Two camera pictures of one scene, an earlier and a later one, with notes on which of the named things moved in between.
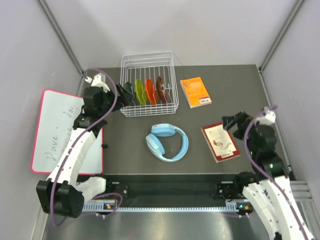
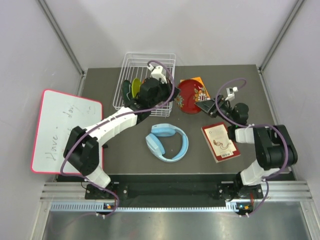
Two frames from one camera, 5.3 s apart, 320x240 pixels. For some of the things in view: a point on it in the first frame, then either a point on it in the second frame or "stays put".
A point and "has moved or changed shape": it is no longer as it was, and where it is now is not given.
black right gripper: [241, 117] -> [209, 107]
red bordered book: [220, 142] stays put
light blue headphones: [155, 145] stays put
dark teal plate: [129, 88] has moved or changed shape
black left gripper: [125, 98] -> [169, 87]
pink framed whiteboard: [57, 112] stays put
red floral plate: [161, 89] has moved or changed shape
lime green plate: [139, 92] has moved or changed shape
